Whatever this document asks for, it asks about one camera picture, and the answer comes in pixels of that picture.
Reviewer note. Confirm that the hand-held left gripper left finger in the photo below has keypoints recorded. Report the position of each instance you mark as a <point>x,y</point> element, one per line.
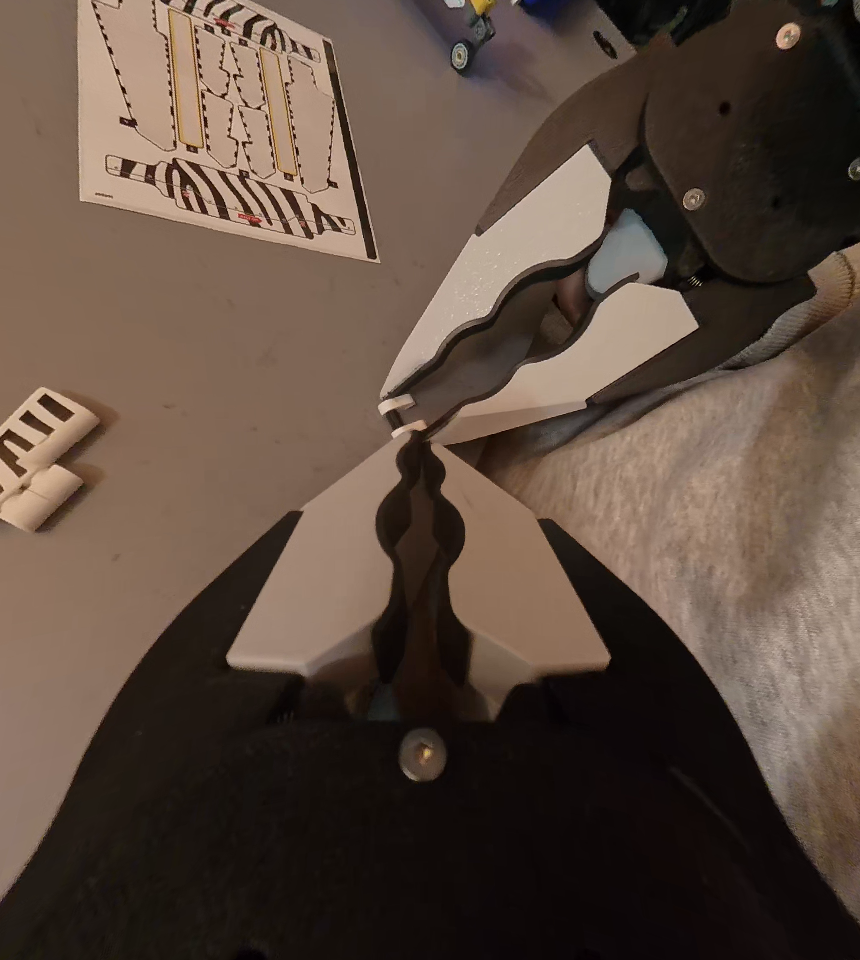
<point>302,592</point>

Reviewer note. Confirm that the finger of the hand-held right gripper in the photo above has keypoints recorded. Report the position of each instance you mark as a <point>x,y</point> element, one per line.
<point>602,352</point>
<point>505,255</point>

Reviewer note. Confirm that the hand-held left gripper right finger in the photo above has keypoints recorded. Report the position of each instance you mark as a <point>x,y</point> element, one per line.
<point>527,592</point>

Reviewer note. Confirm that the small white lego connector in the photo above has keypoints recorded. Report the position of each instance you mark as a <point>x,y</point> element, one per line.
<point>392,405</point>

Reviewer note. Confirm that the zebra striped white lego panel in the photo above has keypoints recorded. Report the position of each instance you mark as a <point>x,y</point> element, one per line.
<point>17,450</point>

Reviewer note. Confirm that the yellow lego vehicle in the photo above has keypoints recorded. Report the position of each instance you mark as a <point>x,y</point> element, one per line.
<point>463,54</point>

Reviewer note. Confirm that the zebra print sticker sheet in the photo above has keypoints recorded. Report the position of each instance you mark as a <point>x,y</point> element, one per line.
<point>249,112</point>

